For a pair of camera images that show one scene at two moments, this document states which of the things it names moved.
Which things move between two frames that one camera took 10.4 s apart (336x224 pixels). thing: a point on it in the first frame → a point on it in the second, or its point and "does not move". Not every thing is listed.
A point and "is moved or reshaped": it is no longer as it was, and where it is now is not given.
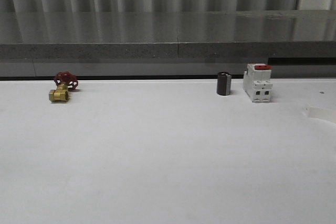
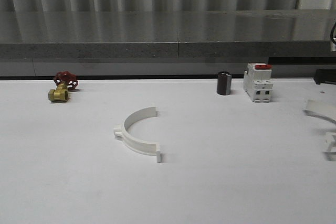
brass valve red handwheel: [65, 81] does not move
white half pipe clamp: [327, 114] is moved or reshaped
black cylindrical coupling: [223, 83] does not move
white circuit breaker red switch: [257, 83] does not move
